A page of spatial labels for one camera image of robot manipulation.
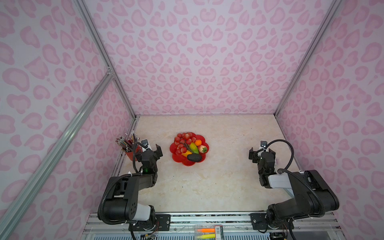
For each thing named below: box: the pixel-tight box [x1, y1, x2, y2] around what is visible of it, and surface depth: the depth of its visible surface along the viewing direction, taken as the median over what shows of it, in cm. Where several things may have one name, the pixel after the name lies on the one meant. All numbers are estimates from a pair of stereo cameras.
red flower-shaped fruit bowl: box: [169, 132, 210, 167], surface depth 95 cm
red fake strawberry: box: [198, 145, 208, 154], surface depth 97 cm
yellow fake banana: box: [181, 150, 193, 158], surface depth 95 cm
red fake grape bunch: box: [174, 132, 197, 155], surface depth 97 cm
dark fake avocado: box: [187, 153, 202, 162], surface depth 92 cm
